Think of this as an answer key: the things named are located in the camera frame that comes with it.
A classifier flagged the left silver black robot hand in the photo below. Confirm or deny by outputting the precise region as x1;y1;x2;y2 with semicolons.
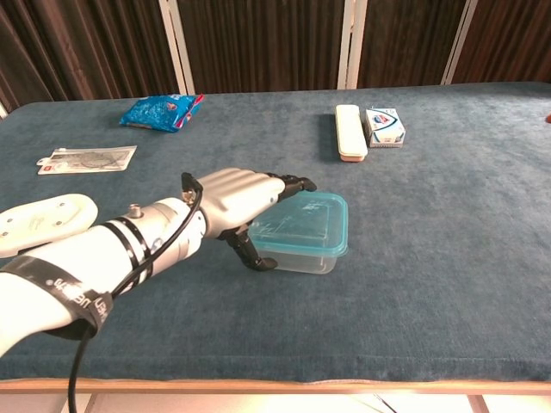
196;167;319;274

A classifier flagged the clear teal plastic container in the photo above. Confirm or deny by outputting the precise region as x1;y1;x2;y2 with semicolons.
249;191;350;275

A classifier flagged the small white blue packet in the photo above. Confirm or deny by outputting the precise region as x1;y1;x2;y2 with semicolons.
365;107;406;149

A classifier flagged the blue snack bag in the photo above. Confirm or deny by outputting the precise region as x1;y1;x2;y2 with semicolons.
119;93;206;133

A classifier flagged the long white plastic case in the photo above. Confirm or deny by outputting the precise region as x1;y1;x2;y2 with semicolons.
335;104;369;163

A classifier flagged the dark brown curtain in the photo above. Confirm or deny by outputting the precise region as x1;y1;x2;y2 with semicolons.
0;0;551;111

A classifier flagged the ruler set in clear pouch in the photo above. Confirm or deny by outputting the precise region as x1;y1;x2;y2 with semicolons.
36;145;138;176

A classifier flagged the blue felt table cloth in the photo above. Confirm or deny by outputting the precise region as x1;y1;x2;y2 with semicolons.
0;81;551;384

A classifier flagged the white oval plastic base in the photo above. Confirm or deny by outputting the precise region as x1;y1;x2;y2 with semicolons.
0;193;99;259

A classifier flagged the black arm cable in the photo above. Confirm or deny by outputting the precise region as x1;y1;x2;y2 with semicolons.
66;171;206;413

